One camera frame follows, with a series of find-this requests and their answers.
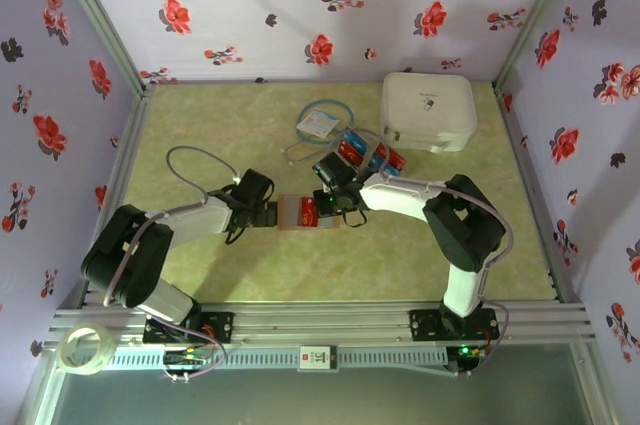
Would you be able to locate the white zip case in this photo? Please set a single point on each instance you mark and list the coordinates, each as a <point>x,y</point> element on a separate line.
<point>425,105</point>

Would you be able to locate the clear tape roll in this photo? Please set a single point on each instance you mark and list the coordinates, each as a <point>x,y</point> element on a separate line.
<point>66,351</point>

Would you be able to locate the white badge card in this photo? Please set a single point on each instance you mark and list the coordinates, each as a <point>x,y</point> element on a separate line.
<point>315,124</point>

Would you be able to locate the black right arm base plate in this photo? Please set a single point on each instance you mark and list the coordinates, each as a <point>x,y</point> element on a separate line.
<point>422,325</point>

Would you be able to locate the aluminium frame rail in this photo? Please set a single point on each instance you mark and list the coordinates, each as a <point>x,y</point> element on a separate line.
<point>320,322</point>

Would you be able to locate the aluminium frame post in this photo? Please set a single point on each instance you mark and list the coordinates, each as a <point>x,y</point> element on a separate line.
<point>534,20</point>
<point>102,20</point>

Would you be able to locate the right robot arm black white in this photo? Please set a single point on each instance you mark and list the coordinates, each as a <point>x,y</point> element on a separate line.
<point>400,195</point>

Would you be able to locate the aluminium side rail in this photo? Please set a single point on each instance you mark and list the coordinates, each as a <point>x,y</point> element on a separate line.
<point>520,145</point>
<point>131,135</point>

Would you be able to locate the red credit card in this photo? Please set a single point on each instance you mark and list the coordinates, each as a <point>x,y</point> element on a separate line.
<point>349,150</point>
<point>396,157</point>
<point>309,212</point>

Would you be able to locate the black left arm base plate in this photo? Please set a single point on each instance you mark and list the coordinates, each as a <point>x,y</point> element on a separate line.
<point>222,327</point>

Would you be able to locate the blue credit card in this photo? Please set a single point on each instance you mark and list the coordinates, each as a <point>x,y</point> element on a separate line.
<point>380,161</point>
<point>357,137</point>

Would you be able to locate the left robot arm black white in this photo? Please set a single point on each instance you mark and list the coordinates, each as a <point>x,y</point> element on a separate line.
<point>200,220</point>

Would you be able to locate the small circuit board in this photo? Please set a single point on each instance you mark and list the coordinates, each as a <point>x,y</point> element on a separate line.
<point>187,359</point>
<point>470,352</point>

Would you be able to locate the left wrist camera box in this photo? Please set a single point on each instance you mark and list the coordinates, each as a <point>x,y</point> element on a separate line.
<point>239,176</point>

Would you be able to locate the small white label tag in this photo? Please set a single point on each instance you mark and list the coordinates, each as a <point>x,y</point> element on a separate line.
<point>318,358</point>

